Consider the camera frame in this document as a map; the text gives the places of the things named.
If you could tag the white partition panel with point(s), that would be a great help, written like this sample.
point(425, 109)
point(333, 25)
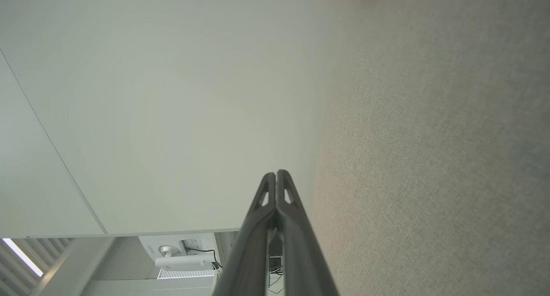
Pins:
point(172, 94)
point(34, 180)

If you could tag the white ceiling projector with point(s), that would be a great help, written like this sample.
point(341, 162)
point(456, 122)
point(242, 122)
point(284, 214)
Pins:
point(180, 261)

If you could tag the ceiling light strip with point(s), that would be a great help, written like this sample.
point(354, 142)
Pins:
point(23, 257)

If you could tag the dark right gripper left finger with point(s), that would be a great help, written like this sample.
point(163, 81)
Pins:
point(245, 266)

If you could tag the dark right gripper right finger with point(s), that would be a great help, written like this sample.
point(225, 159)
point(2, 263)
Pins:
point(305, 266)

